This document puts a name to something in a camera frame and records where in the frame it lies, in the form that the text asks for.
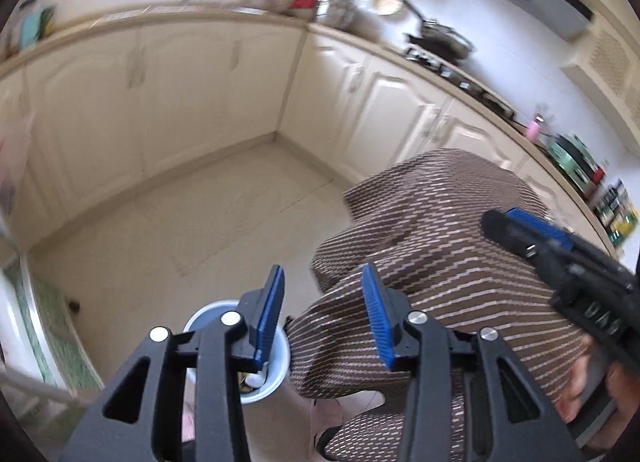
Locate green patterned floor mat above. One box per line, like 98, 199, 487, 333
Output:
5, 262, 102, 393

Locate brown polka dot tablecloth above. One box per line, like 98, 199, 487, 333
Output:
287, 148, 616, 462

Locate white appliance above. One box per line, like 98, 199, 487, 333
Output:
0, 262, 91, 410

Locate green box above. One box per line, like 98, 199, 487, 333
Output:
547, 134, 604, 193

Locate cream lattice upper cabinet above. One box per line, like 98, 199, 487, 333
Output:
562, 17, 640, 130

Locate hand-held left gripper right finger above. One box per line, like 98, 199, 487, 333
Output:
360, 263, 586, 462

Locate spice jar rack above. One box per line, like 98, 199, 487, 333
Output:
592, 179, 640, 249

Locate blue trash bin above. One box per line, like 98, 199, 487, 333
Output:
182, 299, 291, 405

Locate stainless steel pot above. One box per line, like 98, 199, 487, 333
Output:
315, 0, 358, 28

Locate steel frying pan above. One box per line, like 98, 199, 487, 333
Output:
402, 0, 476, 61

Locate person's right hand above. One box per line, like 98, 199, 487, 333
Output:
555, 334, 640, 453

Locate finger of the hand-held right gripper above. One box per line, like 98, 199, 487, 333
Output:
505, 208, 576, 252
481, 210, 556, 263

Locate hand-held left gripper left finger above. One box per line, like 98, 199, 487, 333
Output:
57, 264, 287, 462

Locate beige kitchen countertop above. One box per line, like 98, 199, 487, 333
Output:
0, 4, 621, 253

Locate cream kitchen base cabinets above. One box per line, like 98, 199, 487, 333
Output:
0, 17, 616, 263

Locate pink utensil holder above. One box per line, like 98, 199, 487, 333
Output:
525, 114, 547, 141

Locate teal container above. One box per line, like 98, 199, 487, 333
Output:
19, 6, 57, 51

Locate gas stove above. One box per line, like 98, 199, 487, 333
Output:
405, 44, 517, 119

